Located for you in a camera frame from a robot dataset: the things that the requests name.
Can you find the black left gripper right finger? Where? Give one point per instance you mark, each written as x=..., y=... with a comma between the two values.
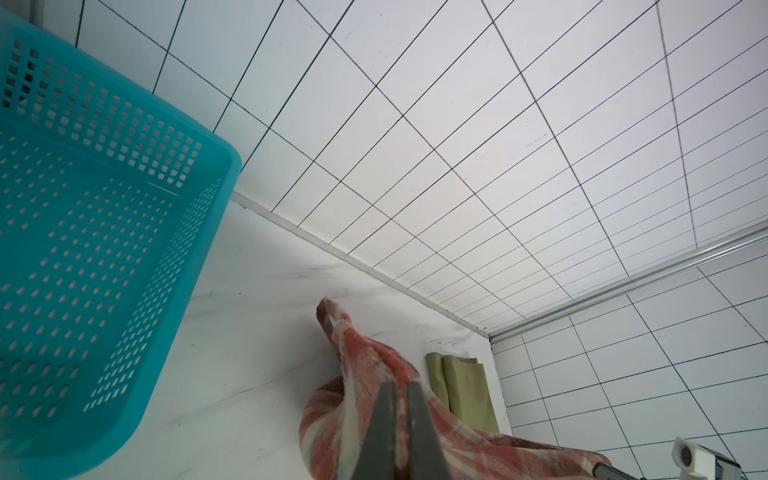
x=426, y=457

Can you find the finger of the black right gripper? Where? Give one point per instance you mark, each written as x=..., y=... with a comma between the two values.
x=603, y=471

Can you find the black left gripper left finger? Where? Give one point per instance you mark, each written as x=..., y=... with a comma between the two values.
x=378, y=451

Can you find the red plaid skirt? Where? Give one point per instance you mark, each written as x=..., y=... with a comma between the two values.
x=336, y=419

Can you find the olive green skirt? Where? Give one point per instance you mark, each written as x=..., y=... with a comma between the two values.
x=461, y=385

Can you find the teal plastic basket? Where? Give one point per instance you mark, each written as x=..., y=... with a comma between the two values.
x=110, y=201

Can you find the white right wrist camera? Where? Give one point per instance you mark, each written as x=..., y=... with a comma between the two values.
x=697, y=462

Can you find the aluminium corner post right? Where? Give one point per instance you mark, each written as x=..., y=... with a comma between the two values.
x=745, y=238

